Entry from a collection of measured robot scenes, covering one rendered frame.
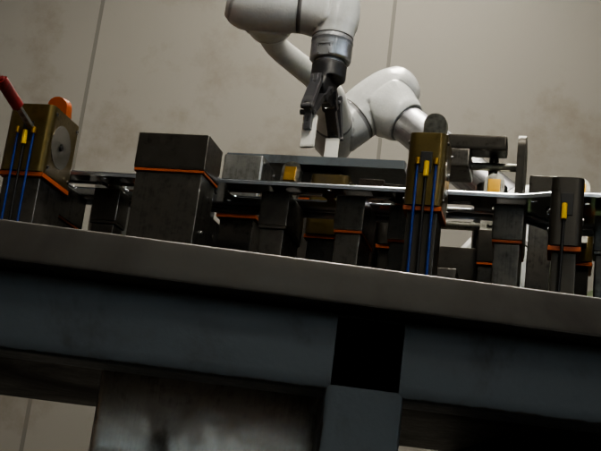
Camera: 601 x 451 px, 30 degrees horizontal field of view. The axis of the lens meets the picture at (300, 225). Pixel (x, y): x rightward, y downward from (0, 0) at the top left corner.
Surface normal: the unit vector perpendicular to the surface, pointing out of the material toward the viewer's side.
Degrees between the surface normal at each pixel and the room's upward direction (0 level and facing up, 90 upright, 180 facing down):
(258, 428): 90
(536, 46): 90
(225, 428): 90
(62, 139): 90
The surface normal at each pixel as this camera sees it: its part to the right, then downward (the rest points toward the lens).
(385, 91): -0.09, -0.51
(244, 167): -0.21, -0.28
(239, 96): 0.06, -0.25
